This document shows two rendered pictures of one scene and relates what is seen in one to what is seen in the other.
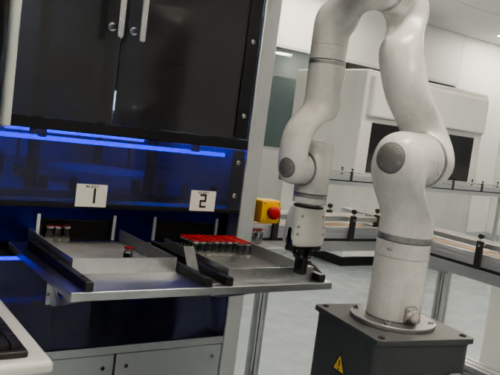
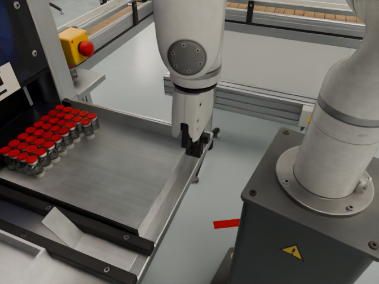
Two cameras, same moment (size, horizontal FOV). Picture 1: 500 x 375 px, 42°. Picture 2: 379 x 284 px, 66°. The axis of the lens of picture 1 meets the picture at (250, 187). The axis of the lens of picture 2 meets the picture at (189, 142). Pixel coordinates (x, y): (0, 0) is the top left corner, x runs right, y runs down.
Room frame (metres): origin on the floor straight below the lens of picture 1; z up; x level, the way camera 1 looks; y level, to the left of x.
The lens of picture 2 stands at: (1.26, 0.10, 1.32)
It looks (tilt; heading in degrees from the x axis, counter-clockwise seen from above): 42 degrees down; 327
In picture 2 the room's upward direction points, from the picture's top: straight up
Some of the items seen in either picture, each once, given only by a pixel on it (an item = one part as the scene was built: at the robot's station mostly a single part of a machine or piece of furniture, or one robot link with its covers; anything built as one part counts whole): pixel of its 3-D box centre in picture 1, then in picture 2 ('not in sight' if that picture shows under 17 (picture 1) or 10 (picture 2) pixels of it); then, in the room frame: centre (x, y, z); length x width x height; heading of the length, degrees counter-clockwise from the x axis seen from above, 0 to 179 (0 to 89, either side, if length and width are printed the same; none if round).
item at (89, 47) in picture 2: (273, 213); (85, 48); (2.03, -0.08, 0.99); 0.04 x 0.04 x 0.04; 35
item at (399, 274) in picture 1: (397, 280); (336, 146); (1.45, -0.36, 0.95); 0.19 x 0.19 x 0.18
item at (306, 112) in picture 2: not in sight; (313, 118); (1.85, -0.99, 0.50); 0.12 x 0.05 x 0.09; 35
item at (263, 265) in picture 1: (235, 258); (97, 155); (1.73, 0.01, 0.90); 0.34 x 0.26 x 0.04; 35
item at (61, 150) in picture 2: (219, 248); (62, 142); (1.80, 0.06, 0.90); 0.18 x 0.02 x 0.05; 125
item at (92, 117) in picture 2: (246, 250); (93, 123); (1.83, -0.01, 0.90); 0.02 x 0.02 x 0.05
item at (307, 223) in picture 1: (306, 223); (194, 102); (1.62, -0.15, 1.03); 0.10 x 0.08 x 0.11; 125
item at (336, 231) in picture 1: (303, 226); (95, 29); (2.35, -0.21, 0.92); 0.69 x 0.16 x 0.16; 125
